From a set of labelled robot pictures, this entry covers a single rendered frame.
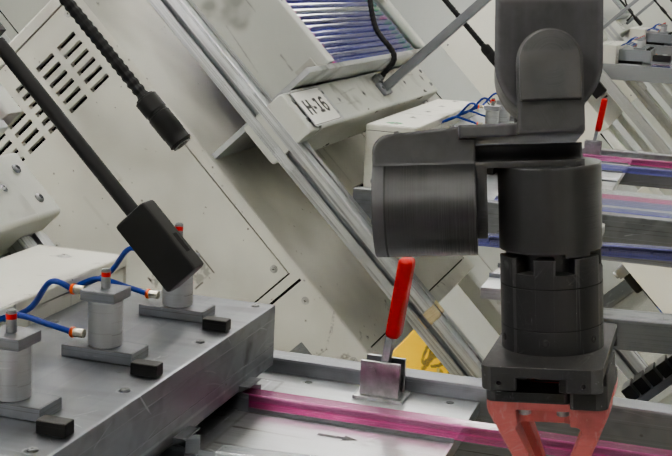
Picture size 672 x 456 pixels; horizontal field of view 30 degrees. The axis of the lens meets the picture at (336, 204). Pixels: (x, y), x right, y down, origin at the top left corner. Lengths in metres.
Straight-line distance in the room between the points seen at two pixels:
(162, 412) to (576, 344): 0.25
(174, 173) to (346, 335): 0.34
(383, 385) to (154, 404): 0.22
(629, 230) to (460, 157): 1.00
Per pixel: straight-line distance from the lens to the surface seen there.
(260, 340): 0.93
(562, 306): 0.69
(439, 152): 0.69
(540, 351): 0.70
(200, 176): 1.83
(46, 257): 1.00
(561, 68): 0.67
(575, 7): 0.69
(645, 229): 1.68
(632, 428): 0.94
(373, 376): 0.93
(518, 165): 0.69
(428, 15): 8.52
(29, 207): 1.06
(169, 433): 0.80
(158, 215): 0.66
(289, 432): 0.86
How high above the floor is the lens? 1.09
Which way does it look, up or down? 4 degrees up
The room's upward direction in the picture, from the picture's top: 39 degrees counter-clockwise
